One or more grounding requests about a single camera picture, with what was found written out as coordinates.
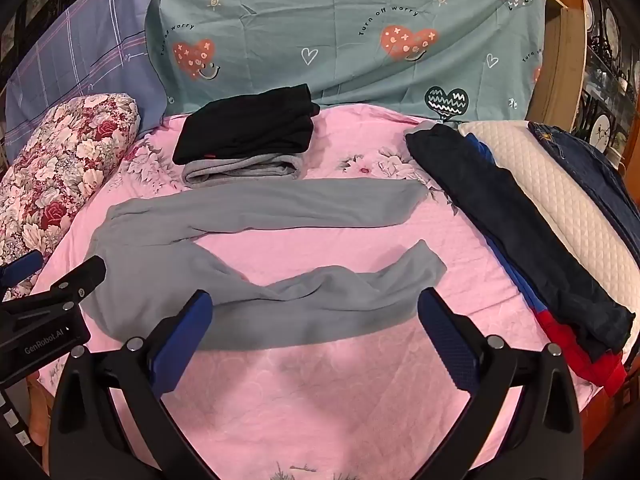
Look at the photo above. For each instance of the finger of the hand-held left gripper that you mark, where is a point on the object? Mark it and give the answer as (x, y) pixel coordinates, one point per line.
(20, 267)
(75, 282)

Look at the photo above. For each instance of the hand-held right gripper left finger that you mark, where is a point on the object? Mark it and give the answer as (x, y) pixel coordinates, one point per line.
(184, 342)

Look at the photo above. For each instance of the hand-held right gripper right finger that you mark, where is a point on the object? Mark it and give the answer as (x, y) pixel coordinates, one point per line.
(447, 342)

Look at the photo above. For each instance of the light grey pants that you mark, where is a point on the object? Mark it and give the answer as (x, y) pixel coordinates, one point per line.
(165, 255)

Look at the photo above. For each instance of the dark navy pants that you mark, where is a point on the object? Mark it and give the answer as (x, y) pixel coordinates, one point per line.
(520, 230)

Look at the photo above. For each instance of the folded grey pants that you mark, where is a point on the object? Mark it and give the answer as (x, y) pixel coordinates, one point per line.
(235, 170)

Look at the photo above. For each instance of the folded black pants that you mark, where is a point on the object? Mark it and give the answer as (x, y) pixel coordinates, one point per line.
(250, 122)

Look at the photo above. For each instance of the red floral bolster pillow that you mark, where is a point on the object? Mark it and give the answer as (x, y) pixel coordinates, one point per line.
(55, 175)

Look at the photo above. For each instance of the blue and red garment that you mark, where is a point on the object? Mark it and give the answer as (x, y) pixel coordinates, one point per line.
(565, 340)

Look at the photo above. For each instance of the pink floral bed sheet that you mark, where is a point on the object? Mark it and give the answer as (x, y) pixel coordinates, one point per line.
(310, 410)

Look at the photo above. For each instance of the white quilted pillow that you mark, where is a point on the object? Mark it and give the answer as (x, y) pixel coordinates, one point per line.
(565, 195)

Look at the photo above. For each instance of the purple plaid pillow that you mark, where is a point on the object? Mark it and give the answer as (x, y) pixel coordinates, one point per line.
(90, 60)

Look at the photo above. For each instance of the blue denim jeans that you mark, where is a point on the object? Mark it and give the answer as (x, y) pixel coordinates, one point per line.
(590, 170)

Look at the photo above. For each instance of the row of decorative plates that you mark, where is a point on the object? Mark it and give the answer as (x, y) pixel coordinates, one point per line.
(602, 129)

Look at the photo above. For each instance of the wooden display shelf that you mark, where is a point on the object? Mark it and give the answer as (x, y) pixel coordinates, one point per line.
(560, 60)

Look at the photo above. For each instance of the teal heart print sheet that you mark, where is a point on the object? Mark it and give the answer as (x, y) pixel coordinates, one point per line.
(350, 25)

